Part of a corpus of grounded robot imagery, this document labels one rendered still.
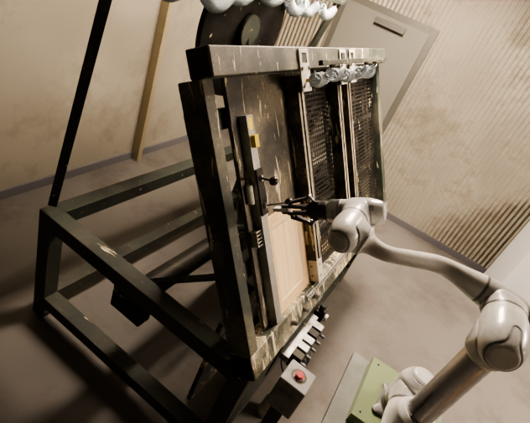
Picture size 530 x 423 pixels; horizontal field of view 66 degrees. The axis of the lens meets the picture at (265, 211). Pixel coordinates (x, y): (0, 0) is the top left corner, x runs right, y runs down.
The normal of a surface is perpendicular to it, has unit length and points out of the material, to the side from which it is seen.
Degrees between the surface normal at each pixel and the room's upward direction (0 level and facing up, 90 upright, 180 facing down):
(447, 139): 90
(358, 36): 90
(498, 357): 88
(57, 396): 0
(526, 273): 90
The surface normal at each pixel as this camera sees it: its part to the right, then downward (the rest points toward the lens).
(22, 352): 0.34, -0.79
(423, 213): -0.47, 0.34
